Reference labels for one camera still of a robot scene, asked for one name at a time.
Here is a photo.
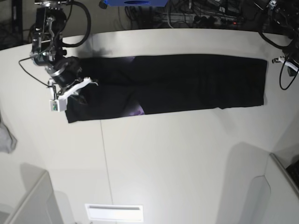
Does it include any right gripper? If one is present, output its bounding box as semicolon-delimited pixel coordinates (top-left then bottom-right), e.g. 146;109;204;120
45;57;99;105

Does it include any black T-shirt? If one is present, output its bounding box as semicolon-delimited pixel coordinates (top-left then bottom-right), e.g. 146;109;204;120
65;54;268;123

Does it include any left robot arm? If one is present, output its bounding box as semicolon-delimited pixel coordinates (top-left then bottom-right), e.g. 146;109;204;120
81;1;299;88

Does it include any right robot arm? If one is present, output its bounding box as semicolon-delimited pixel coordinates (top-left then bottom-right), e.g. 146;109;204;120
30;0;91;111

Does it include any blue box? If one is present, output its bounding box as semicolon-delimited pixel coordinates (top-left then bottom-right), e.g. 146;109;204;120
99;0;168;9

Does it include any grey cloth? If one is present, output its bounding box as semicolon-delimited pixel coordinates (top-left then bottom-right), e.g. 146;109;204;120
0;118;17;154

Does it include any black keyboard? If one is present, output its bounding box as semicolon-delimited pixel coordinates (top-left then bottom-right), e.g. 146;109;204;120
286;161;299;187

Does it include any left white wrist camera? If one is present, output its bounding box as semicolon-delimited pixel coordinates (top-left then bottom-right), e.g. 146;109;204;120
272;56;299;77

